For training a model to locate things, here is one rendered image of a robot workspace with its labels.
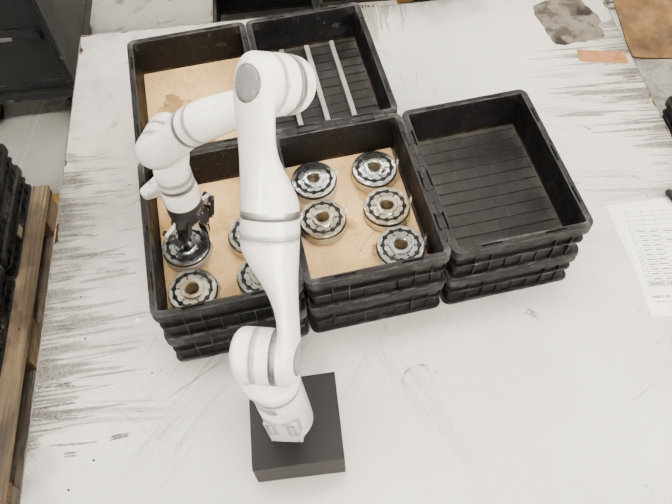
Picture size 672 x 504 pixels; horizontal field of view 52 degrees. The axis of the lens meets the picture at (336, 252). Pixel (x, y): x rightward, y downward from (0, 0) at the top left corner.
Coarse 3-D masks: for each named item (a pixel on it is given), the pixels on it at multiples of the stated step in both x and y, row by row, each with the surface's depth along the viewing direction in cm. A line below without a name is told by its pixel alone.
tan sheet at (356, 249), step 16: (336, 160) 162; (352, 160) 161; (288, 176) 160; (400, 176) 159; (336, 192) 157; (352, 192) 156; (352, 208) 154; (384, 208) 154; (352, 224) 152; (416, 224) 151; (304, 240) 150; (352, 240) 149; (368, 240) 149; (320, 256) 148; (336, 256) 147; (352, 256) 147; (368, 256) 147; (320, 272) 145; (336, 272) 145
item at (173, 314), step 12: (228, 144) 152; (192, 156) 151; (144, 168) 150; (144, 180) 147; (144, 204) 144; (144, 216) 142; (144, 228) 141; (144, 240) 139; (300, 276) 133; (300, 288) 133; (156, 300) 132; (216, 300) 131; (228, 300) 131; (240, 300) 131; (252, 300) 132; (264, 300) 133; (156, 312) 130; (168, 312) 130; (180, 312) 130; (192, 312) 131; (204, 312) 132
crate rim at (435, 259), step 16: (320, 128) 154; (336, 128) 154; (400, 128) 153; (416, 160) 148; (416, 176) 146; (432, 208) 141; (304, 256) 136; (432, 256) 135; (448, 256) 135; (304, 272) 134; (352, 272) 134; (368, 272) 133; (384, 272) 134; (400, 272) 136; (320, 288) 134
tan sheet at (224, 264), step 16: (208, 192) 158; (224, 192) 158; (160, 208) 156; (224, 208) 155; (160, 224) 153; (224, 224) 153; (224, 240) 150; (224, 256) 148; (176, 272) 146; (224, 272) 146; (224, 288) 144
